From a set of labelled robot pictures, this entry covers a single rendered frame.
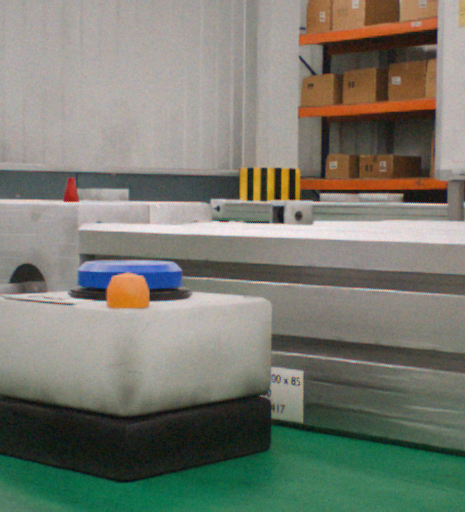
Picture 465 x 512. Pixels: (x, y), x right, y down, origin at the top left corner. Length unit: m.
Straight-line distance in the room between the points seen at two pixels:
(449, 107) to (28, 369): 3.78
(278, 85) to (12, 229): 8.17
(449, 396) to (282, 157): 8.34
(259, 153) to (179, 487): 8.58
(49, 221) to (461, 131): 3.57
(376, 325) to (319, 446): 0.05
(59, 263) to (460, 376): 0.24
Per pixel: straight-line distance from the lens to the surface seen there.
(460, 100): 4.18
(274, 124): 8.77
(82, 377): 0.44
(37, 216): 0.64
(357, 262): 0.51
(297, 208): 3.81
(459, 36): 4.21
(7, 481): 0.44
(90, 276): 0.47
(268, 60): 8.98
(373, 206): 5.44
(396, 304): 0.50
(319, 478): 0.44
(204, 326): 0.45
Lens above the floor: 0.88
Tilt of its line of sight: 3 degrees down
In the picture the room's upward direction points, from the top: 1 degrees clockwise
